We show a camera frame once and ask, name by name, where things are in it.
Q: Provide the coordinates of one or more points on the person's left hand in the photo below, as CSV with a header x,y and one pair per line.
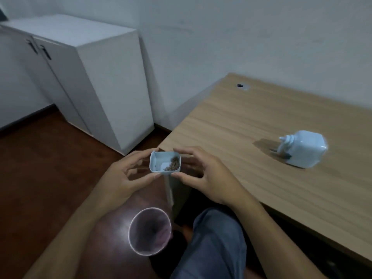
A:
x,y
116,185

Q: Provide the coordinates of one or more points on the person's right hand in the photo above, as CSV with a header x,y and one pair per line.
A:
x,y
216,183

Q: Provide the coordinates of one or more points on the person's right thumb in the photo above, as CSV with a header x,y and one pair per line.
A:
x,y
184,178

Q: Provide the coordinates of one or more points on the person's right middle finger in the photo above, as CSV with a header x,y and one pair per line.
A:
x,y
191,164

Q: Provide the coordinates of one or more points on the person's left middle finger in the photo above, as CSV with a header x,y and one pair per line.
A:
x,y
136,168

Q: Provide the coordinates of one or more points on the person's left thumb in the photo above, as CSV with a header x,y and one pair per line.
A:
x,y
148,179

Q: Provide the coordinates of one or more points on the small white shavings tray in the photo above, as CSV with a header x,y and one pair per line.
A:
x,y
158,165

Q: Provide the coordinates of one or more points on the person's right forearm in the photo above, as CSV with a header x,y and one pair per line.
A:
x,y
273,238

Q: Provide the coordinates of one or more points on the person's left forearm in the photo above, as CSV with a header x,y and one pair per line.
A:
x,y
66,241

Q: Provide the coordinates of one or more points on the grey desk leg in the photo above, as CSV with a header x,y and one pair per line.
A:
x,y
174,191

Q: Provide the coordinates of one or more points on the brown pencil shavings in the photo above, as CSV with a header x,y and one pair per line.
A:
x,y
173,164

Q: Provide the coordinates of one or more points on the translucent round waste bin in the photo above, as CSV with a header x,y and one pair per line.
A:
x,y
149,232

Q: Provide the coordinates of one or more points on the person's leg in blue jeans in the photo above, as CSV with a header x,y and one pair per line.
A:
x,y
215,246

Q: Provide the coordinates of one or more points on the white cabinet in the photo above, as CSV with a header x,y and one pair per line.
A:
x,y
101,84

